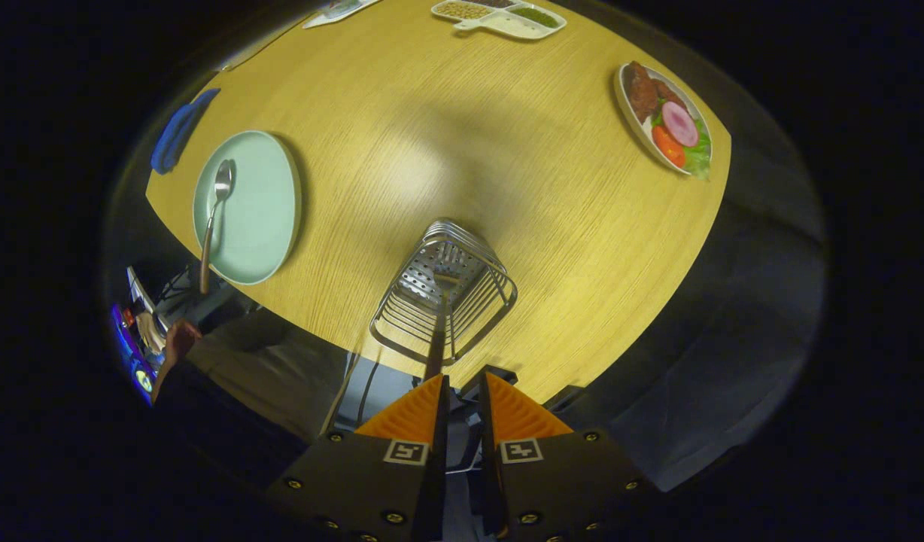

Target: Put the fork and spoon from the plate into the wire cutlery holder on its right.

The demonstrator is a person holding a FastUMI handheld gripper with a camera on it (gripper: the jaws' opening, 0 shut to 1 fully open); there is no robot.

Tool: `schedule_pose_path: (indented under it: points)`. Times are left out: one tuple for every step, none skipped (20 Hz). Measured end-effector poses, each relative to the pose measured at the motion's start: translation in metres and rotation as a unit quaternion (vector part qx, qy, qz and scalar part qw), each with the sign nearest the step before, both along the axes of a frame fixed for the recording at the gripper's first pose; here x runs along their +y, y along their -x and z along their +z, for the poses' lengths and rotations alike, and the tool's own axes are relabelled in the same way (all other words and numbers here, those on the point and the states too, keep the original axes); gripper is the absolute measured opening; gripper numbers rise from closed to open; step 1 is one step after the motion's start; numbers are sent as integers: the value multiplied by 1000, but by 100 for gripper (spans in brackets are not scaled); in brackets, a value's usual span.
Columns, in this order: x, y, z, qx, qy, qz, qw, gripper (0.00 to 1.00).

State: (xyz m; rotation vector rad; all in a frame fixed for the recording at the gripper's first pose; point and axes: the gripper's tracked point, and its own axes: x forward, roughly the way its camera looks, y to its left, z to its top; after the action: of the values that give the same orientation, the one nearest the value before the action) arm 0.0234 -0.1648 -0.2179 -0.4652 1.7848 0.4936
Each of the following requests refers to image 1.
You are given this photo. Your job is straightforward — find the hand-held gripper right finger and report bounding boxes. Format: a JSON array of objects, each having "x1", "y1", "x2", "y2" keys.
[{"x1": 477, "y1": 371, "x2": 652, "y2": 542}]

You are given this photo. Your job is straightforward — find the white square coaster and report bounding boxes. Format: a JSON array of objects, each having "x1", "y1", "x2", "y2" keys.
[{"x1": 302, "y1": 0, "x2": 380, "y2": 29}]

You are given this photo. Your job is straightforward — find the pale table leg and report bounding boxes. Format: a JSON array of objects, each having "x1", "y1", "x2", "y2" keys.
[{"x1": 323, "y1": 354, "x2": 361, "y2": 434}]

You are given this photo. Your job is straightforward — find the pale green plate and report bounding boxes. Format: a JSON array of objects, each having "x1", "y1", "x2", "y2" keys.
[{"x1": 193, "y1": 130, "x2": 302, "y2": 286}]

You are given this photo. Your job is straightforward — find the pink ham slice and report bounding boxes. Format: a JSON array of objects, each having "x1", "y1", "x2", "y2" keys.
[{"x1": 661, "y1": 101, "x2": 701, "y2": 148}]

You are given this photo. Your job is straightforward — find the spoon with wooden handle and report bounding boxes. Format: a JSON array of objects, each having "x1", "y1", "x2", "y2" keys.
[{"x1": 199, "y1": 159, "x2": 236, "y2": 295}]

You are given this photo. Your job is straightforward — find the blue folded cloth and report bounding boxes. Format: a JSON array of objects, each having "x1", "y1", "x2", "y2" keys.
[{"x1": 150, "y1": 88, "x2": 222, "y2": 175}]

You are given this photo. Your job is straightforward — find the white divided dish of beans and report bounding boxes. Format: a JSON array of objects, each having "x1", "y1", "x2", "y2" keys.
[{"x1": 430, "y1": 0, "x2": 567, "y2": 41}]

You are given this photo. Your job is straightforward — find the fork with wooden handle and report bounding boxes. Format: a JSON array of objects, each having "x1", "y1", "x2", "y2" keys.
[{"x1": 423, "y1": 271, "x2": 463, "y2": 382}]

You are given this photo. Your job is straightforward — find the black cable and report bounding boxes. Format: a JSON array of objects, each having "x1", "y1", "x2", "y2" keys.
[{"x1": 359, "y1": 360, "x2": 381, "y2": 424}]

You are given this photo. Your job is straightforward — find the brown meat pieces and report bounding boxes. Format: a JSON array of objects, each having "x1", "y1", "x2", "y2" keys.
[{"x1": 628, "y1": 62, "x2": 685, "y2": 125}]

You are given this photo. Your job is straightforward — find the person's khaki trousers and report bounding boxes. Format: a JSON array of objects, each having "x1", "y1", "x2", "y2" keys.
[{"x1": 184, "y1": 309, "x2": 357, "y2": 445}]

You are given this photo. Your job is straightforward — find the red tomato slice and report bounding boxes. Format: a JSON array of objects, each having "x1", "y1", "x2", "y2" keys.
[{"x1": 652, "y1": 125, "x2": 687, "y2": 169}]

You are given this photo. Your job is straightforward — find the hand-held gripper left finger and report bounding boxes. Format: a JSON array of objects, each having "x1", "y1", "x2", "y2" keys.
[{"x1": 265, "y1": 374, "x2": 452, "y2": 542}]

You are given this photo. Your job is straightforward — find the lit computer screen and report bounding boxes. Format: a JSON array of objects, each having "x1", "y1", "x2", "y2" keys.
[{"x1": 110, "y1": 301, "x2": 158, "y2": 407}]

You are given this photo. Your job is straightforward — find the green lettuce leaf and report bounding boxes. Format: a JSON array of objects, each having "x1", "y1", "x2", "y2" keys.
[{"x1": 684, "y1": 120, "x2": 713, "y2": 181}]

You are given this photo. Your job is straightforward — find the white plate of food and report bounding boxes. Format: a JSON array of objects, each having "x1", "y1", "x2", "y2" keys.
[{"x1": 614, "y1": 60, "x2": 713, "y2": 181}]

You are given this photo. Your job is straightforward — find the person's dark top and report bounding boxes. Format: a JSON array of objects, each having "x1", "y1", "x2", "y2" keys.
[{"x1": 153, "y1": 361, "x2": 312, "y2": 490}]

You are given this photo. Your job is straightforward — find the metal wire basket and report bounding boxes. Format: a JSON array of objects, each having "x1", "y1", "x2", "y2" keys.
[{"x1": 369, "y1": 218, "x2": 518, "y2": 367}]

